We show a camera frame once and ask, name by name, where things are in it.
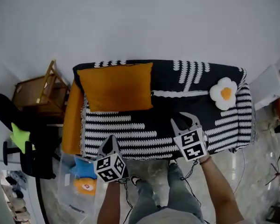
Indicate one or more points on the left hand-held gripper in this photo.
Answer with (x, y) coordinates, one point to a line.
(109, 168)

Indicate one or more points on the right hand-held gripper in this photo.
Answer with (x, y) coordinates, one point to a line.
(191, 146)

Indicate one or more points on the blue plush toy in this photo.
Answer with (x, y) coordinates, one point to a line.
(84, 168)

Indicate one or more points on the orange flower plush pillow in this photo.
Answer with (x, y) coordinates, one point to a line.
(85, 186)

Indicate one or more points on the white flower plush pillow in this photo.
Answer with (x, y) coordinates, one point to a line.
(224, 93)

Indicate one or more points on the clear plastic storage bin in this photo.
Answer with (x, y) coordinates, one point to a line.
(67, 195)

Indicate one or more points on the orange square cushion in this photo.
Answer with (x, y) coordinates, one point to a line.
(116, 87)

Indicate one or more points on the green star plush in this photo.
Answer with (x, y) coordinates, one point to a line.
(19, 136)

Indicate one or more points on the person's left forearm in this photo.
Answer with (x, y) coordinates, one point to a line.
(108, 204)

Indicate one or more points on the person's right forearm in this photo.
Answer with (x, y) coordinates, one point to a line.
(221, 190)

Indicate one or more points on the person's right shoe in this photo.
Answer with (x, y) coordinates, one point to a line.
(172, 162)

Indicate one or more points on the person's shoe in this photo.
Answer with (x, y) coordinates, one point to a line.
(172, 162)
(135, 180)

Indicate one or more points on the person's left shoe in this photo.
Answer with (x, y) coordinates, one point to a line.
(135, 180)

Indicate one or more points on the black white patterned sofa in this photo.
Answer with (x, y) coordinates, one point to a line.
(168, 78)

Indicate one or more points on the person's left leg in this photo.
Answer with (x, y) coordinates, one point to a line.
(145, 197)

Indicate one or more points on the person's leg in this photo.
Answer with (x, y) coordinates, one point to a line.
(179, 190)
(145, 197)

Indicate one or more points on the person's right leg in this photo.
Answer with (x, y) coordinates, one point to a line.
(179, 190)

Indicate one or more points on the black office chair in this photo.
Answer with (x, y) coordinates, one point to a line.
(35, 143)

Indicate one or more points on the person's torso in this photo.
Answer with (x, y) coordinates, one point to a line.
(168, 217)

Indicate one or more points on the wooden side table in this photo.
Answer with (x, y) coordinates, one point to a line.
(32, 92)

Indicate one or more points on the grey blue jacket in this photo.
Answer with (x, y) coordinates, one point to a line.
(16, 183)

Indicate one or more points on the black tripod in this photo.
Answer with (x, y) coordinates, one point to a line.
(277, 171)

